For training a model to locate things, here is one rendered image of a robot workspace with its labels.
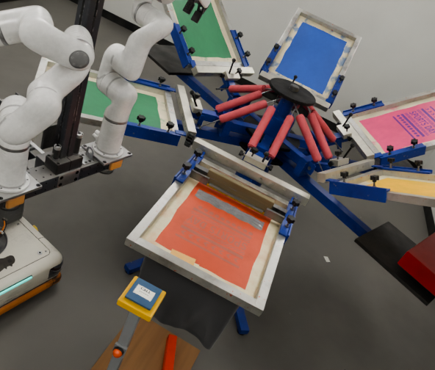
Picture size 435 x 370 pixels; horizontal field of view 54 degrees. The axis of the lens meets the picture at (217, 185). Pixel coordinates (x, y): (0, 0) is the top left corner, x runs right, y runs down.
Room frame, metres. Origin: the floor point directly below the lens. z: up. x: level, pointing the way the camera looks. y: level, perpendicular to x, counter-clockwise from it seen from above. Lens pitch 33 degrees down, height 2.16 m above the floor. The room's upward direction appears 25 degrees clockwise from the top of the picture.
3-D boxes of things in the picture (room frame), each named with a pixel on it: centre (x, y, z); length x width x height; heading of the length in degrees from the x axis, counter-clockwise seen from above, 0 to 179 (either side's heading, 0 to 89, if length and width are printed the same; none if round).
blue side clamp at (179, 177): (1.82, 0.17, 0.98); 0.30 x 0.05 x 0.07; 175
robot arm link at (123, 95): (1.47, 0.48, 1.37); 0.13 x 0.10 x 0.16; 64
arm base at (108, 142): (1.47, 0.49, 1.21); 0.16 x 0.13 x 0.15; 68
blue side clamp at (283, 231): (1.77, -0.39, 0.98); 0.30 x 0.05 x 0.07; 175
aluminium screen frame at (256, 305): (1.56, -0.09, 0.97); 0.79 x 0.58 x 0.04; 175
